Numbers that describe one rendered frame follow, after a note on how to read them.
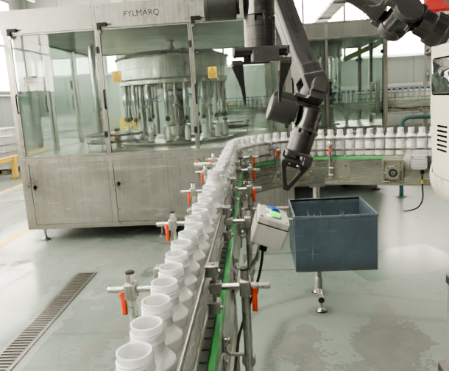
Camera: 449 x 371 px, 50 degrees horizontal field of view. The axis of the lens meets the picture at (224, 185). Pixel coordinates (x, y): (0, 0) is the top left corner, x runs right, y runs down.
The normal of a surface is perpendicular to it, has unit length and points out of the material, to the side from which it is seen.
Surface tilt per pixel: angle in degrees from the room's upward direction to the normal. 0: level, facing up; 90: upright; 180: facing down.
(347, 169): 90
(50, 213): 90
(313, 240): 90
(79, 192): 90
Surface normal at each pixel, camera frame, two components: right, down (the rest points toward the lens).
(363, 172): -0.36, 0.19
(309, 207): -0.06, 0.18
